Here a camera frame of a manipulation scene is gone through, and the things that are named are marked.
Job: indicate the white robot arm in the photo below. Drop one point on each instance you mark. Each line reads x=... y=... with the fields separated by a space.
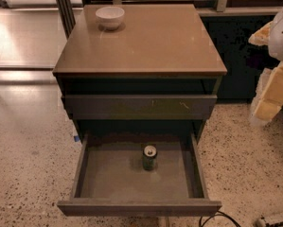
x=275 y=45

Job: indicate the closed top drawer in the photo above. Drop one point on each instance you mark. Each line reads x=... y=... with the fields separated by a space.
x=139 y=107

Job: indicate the dark metal post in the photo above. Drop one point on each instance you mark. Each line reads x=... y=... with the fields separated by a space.
x=67 y=16

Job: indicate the green soda can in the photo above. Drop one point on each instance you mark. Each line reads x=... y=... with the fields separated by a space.
x=149 y=157

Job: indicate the open middle drawer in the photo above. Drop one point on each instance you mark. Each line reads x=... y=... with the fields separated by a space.
x=111 y=181

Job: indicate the grey power strip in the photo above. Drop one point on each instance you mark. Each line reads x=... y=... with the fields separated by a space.
x=274 y=220

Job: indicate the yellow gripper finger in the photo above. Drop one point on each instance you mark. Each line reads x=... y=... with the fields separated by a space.
x=269 y=96
x=261 y=36

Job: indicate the white ceramic bowl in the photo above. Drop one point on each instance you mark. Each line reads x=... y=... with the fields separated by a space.
x=110 y=17

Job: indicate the blue tape piece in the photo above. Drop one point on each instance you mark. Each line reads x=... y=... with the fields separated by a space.
x=76 y=138

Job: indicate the brown drawer cabinet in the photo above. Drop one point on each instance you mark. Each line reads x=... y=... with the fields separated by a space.
x=157 y=50

